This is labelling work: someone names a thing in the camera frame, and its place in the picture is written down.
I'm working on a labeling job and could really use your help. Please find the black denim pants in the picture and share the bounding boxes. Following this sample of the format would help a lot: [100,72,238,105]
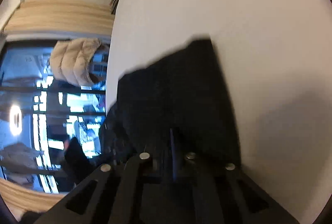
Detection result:
[99,38,241,177]

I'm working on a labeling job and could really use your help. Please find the large glass window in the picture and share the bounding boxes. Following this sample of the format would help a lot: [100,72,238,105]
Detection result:
[1,39,108,194]

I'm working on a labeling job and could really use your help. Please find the beige puffer jacket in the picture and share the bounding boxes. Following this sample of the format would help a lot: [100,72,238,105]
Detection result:
[49,38,109,87]

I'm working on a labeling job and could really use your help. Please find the beige curtain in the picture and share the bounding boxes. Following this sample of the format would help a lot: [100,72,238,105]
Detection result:
[3,0,115,36]

